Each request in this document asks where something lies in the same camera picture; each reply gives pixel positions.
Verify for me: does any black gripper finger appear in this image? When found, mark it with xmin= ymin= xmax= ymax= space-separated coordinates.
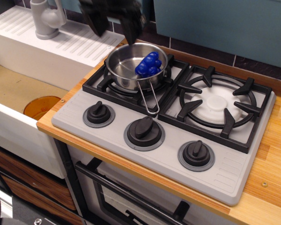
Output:
xmin=79 ymin=0 xmax=109 ymax=37
xmin=120 ymin=10 xmax=147 ymax=45

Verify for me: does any grey toy faucet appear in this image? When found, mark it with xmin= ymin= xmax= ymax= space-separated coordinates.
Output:
xmin=30 ymin=0 xmax=67 ymax=40

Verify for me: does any wooden upper drawer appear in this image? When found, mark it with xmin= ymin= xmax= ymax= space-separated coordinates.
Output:
xmin=0 ymin=147 xmax=75 ymax=210

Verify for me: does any black burner grate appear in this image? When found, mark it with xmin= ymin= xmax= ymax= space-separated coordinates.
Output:
xmin=82 ymin=54 xmax=190 ymax=115
xmin=158 ymin=66 xmax=276 ymax=153

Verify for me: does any black stove knob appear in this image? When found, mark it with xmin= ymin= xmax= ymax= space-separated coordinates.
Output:
xmin=177 ymin=140 xmax=215 ymax=172
xmin=124 ymin=116 xmax=165 ymax=151
xmin=83 ymin=101 xmax=116 ymax=128

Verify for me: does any toy oven door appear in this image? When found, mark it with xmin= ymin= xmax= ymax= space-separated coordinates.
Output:
xmin=74 ymin=157 xmax=202 ymax=225

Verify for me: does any grey toy stove top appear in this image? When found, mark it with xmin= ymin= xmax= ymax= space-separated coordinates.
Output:
xmin=51 ymin=44 xmax=277 ymax=207

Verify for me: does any black middle stove knob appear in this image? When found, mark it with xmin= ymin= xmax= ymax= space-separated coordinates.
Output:
xmin=124 ymin=116 xmax=165 ymax=151

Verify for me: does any stainless steel pan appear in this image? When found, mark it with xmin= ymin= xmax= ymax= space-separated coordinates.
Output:
xmin=106 ymin=43 xmax=169 ymax=115

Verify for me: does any white toy sink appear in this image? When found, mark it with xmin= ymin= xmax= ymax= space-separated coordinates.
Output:
xmin=0 ymin=6 xmax=124 ymax=179

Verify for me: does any orange plastic drain cup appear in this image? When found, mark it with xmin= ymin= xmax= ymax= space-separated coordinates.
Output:
xmin=23 ymin=96 xmax=61 ymax=120

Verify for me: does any black left burner grate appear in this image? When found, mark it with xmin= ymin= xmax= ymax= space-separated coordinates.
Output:
xmin=82 ymin=54 xmax=190 ymax=115

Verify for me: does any blue toy blueberry cluster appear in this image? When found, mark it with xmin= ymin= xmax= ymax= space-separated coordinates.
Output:
xmin=134 ymin=52 xmax=162 ymax=78

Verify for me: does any wooden drawer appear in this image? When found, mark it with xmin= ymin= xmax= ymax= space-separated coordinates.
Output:
xmin=0 ymin=147 xmax=75 ymax=210
xmin=2 ymin=175 xmax=83 ymax=225

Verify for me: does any wooden lower drawer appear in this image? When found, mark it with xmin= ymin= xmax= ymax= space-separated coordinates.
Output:
xmin=2 ymin=175 xmax=83 ymax=225

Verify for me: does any black left stove knob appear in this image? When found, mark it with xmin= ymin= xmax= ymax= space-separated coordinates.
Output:
xmin=83 ymin=101 xmax=116 ymax=128

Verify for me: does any black right stove knob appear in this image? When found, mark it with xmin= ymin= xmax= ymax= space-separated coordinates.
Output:
xmin=177 ymin=140 xmax=215 ymax=172

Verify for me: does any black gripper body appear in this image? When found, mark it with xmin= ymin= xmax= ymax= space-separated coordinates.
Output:
xmin=90 ymin=0 xmax=141 ymax=19

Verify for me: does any black right burner grate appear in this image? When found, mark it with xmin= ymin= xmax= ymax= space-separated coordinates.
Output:
xmin=158 ymin=66 xmax=276 ymax=153

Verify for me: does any black oven door handle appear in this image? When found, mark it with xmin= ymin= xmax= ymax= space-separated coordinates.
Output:
xmin=75 ymin=161 xmax=189 ymax=225

